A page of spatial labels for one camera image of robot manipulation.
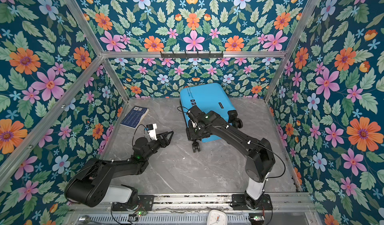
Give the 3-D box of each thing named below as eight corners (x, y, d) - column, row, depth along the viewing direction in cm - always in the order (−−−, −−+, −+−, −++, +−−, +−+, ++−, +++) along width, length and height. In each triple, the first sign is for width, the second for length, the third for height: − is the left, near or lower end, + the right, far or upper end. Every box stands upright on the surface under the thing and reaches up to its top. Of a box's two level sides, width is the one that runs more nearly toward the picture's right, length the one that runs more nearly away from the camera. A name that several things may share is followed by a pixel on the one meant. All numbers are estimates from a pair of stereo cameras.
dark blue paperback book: (121, 125, 107) (119, 123, 105) (135, 107, 118) (134, 105, 116) (135, 129, 105) (134, 127, 103) (148, 110, 116) (147, 108, 114)
